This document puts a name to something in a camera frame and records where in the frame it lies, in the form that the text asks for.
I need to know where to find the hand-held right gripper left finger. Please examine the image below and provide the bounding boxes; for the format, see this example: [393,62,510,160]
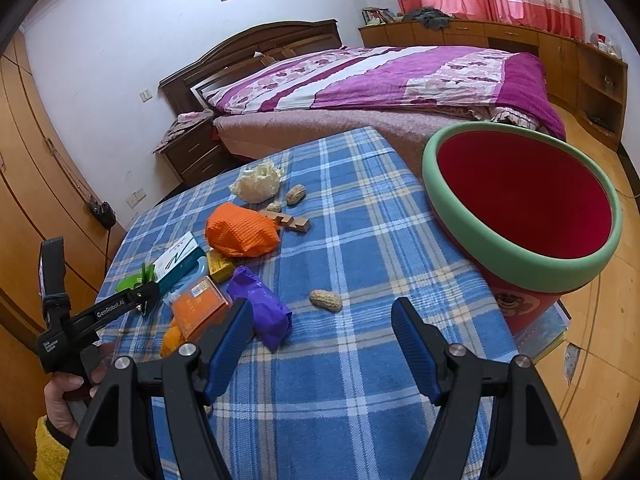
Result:
[60,298,256,480]

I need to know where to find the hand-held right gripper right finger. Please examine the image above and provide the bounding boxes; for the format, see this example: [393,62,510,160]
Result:
[391,298,581,480]

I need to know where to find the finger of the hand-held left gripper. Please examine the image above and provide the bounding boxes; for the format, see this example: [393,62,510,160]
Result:
[127,282,162,318]

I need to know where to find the green plastic piece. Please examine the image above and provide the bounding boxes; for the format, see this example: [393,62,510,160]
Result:
[116,265,157,295]

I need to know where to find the white medicine box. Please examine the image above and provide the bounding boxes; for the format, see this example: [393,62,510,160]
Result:
[152,232,201,284]

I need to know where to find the purple plastic bag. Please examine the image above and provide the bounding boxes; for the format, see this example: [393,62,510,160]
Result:
[226,266,294,352]

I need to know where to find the orange box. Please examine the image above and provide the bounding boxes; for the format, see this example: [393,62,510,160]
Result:
[171,277,234,344]

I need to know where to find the clear blue plastic wrapper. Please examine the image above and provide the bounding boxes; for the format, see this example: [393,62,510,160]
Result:
[162,255,211,307]

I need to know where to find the small yellow box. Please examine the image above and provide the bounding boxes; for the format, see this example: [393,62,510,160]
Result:
[206,251,236,284]

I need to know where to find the red green chair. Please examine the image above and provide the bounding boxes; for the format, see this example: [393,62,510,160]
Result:
[421,121,623,333]

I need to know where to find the person's left forearm yellow sleeve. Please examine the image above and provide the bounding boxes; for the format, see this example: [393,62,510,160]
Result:
[33,415,72,480]

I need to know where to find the person's left hand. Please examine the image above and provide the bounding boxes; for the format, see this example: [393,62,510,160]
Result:
[44,342,115,441]

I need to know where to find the black power strip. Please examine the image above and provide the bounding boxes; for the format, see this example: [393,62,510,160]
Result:
[87,200,117,227]

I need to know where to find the blue plaid cloth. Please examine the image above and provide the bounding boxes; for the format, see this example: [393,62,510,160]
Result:
[97,126,518,480]

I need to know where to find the wooden blocks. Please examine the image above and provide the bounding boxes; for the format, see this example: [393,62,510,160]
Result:
[260,210,312,234]

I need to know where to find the wooden nightstand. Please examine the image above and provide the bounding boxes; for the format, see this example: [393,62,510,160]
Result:
[152,110,236,188]

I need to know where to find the cream fluffy ball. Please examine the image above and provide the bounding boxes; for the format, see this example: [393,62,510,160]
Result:
[230,161,284,204]

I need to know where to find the wooden wardrobe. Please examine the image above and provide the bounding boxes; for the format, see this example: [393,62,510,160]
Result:
[0,30,127,411]

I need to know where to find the pink floral cloth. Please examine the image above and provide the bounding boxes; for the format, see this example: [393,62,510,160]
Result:
[152,110,217,153]

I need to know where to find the pink bed mattress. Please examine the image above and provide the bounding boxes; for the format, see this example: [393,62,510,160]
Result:
[212,107,436,171]

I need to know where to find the wooden headboard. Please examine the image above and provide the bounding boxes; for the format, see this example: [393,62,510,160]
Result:
[159,19,343,116]

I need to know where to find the bed with purple quilt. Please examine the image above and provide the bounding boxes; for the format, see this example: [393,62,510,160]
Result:
[207,45,567,141]

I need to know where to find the long wooden cabinet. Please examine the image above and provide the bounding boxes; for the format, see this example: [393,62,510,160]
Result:
[358,20,629,153]

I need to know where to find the dark grey clothes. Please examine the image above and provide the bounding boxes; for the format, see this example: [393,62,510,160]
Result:
[398,7,454,31]

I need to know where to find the row of books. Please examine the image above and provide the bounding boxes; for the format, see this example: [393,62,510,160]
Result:
[362,7,401,26]

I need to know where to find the white and red ornaments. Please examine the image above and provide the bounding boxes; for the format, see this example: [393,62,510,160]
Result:
[589,32,622,57]

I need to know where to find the black power cable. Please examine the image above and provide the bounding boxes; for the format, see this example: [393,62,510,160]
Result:
[101,224,115,273]

